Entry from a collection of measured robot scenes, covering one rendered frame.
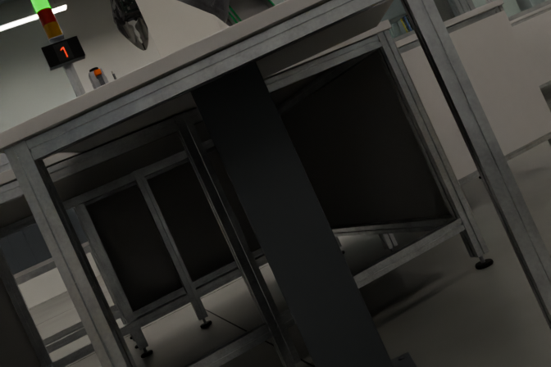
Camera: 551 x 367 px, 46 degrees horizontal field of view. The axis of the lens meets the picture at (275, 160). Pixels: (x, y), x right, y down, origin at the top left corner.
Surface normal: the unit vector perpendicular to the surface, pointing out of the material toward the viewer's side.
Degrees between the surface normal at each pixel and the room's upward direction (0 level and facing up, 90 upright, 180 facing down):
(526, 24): 90
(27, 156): 90
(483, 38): 90
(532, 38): 90
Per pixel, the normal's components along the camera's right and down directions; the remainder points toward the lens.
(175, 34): -0.13, 0.06
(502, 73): 0.29, -0.14
